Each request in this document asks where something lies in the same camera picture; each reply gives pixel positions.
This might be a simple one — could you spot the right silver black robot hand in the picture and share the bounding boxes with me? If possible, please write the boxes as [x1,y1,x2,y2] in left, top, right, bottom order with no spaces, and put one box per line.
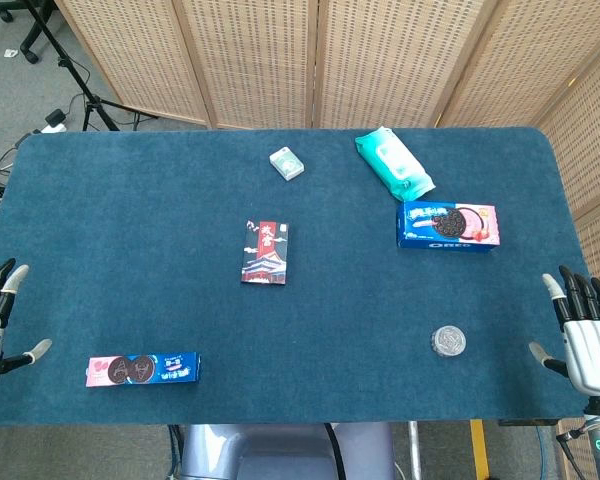
[528,265,600,399]

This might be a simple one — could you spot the clear plastic paper clip container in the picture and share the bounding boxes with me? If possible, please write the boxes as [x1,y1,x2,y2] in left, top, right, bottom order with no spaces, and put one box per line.
[431,325,467,358]

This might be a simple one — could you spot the long Oreo cookie pack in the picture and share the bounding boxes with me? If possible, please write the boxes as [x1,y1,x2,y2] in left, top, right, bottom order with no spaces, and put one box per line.
[85,351,202,389]

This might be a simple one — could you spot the wide blue pink Oreo box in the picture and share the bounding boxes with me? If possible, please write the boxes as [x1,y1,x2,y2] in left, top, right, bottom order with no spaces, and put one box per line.
[395,200,502,252]

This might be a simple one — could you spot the dark palace print box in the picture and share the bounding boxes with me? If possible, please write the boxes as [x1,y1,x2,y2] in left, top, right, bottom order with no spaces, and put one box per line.
[239,219,290,286]

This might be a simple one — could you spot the small white green box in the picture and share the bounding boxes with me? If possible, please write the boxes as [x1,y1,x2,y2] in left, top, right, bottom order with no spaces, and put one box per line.
[268,146,306,181]

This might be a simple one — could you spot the silver metal pole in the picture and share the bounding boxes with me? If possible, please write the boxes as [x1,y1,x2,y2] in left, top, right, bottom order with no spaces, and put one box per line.
[406,421,422,480]

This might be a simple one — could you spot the black tripod stand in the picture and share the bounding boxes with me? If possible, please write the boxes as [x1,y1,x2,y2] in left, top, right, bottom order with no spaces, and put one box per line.
[22,0,159,133]

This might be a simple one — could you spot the teal wet wipes pack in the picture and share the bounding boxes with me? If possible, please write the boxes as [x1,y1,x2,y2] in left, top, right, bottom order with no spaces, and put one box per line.
[354,126,437,203]

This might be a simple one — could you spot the grey-blue robot torso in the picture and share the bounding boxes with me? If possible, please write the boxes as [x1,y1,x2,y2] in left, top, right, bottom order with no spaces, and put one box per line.
[178,423,397,480]

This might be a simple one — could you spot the black office chair base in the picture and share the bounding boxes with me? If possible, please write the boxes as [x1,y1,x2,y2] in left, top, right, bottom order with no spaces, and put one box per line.
[0,0,42,65]

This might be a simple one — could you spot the woven wooden folding screen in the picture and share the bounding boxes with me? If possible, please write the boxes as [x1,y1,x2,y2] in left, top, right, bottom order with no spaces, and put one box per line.
[54,0,600,274]

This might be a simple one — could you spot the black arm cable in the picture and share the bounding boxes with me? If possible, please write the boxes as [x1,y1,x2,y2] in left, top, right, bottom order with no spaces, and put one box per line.
[554,424,592,480]

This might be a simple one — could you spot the black torso cable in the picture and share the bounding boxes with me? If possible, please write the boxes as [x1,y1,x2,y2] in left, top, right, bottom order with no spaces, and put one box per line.
[323,423,345,480]

